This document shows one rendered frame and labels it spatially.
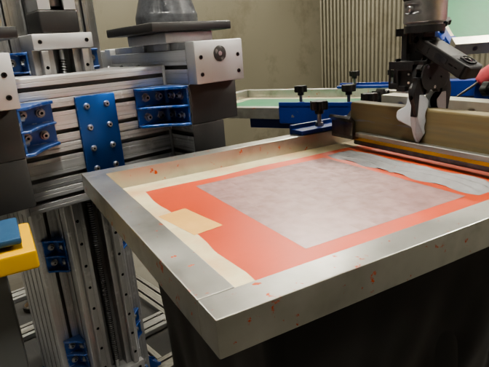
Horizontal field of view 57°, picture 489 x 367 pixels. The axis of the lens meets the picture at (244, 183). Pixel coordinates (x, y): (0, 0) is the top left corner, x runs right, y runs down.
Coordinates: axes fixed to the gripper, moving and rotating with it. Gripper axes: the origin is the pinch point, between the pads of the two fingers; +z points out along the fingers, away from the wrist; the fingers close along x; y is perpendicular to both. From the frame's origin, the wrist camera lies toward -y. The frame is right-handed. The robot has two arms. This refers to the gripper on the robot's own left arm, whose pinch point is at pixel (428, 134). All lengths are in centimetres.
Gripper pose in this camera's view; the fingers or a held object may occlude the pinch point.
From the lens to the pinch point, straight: 94.5
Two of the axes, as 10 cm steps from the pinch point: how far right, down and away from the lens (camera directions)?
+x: -8.7, 2.0, -4.5
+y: -4.9, -2.2, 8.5
